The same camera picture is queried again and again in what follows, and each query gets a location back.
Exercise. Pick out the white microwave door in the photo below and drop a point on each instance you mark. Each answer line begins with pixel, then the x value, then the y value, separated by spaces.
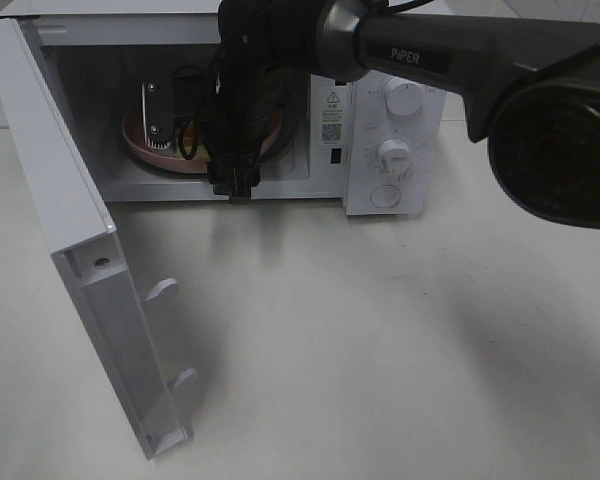
pixel 83 243

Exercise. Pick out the white warning label sticker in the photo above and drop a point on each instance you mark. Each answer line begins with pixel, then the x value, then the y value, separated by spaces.
pixel 333 109

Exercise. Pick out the upper white power knob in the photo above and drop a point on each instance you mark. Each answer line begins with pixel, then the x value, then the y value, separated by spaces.
pixel 403 98

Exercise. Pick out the white microwave oven body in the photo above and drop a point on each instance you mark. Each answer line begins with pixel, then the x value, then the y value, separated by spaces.
pixel 79 82

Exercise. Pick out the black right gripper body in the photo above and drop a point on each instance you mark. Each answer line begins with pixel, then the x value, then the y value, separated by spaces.
pixel 241 114

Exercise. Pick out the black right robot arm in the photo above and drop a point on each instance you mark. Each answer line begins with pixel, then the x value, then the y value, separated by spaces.
pixel 530 88

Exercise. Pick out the lower white timer knob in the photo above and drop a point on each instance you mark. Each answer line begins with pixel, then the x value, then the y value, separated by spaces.
pixel 395 156

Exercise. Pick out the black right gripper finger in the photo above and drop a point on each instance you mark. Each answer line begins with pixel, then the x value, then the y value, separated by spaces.
pixel 235 182

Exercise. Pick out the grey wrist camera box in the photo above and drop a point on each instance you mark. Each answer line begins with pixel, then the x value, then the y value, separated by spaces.
pixel 158 111

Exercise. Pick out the round white door button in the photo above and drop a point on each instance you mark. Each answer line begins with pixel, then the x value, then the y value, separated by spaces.
pixel 385 197

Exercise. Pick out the glass microwave turntable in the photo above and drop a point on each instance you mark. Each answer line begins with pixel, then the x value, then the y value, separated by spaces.
pixel 280 149

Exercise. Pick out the pink round plate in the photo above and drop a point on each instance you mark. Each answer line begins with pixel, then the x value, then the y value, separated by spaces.
pixel 170 159

